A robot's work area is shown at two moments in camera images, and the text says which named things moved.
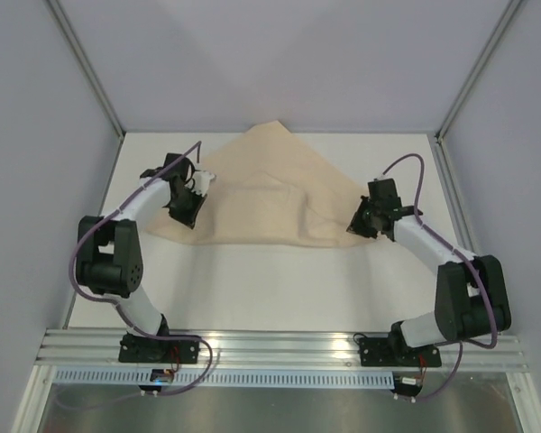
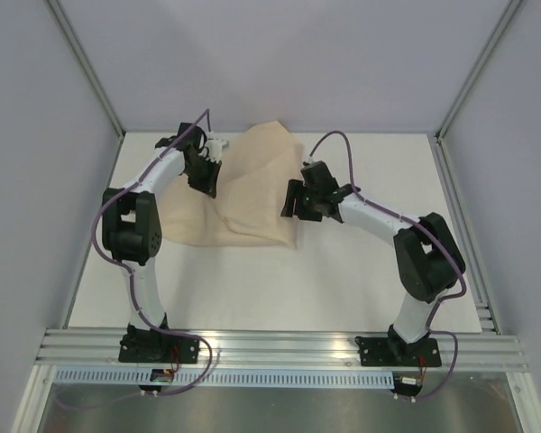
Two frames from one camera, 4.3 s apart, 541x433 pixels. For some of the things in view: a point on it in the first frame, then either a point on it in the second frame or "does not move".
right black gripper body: [363, 221] -> [301, 206]
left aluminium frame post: [78, 53] does not move
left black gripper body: [185, 209] -> [201, 177]
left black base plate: [133, 348] does not move
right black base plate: [381, 352] does not move
